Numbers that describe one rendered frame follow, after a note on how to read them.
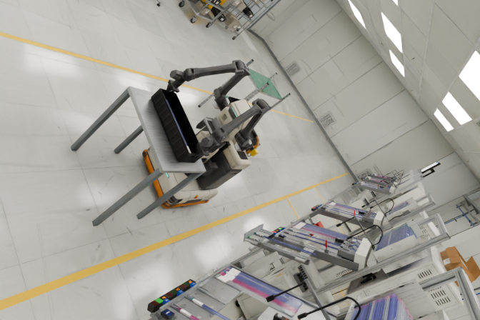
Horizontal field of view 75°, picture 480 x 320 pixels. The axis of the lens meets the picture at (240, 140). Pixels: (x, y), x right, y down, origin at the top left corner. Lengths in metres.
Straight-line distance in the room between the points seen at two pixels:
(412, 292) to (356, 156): 9.82
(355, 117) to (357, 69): 1.67
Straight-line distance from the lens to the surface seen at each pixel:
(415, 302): 1.86
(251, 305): 3.21
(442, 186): 11.47
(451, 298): 2.77
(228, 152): 2.92
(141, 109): 2.28
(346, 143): 11.55
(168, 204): 2.97
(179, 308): 1.76
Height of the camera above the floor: 2.03
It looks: 23 degrees down
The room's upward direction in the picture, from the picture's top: 53 degrees clockwise
